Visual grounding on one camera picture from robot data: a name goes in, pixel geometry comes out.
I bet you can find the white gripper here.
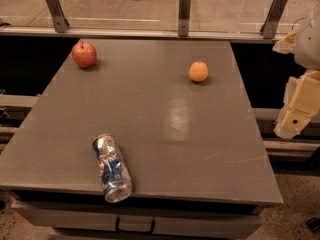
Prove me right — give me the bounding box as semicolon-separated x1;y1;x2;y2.
272;2;320;139

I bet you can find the crushed blue silver can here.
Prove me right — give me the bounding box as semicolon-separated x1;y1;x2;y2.
92;134;133;203

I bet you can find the orange fruit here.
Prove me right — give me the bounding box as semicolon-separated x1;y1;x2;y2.
189;61;209;82

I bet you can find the red apple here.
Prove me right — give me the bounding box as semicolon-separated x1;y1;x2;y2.
71;41;97;68

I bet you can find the metal rail behind table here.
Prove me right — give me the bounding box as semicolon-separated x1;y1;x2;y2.
0;25;285;44

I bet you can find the middle metal bracket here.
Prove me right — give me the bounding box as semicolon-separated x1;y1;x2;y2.
178;0;191;37

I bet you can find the grey drawer with handle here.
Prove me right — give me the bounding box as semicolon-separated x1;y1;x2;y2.
12;200;261;240

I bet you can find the left metal bracket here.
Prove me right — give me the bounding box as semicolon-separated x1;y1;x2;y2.
45;0;69;33

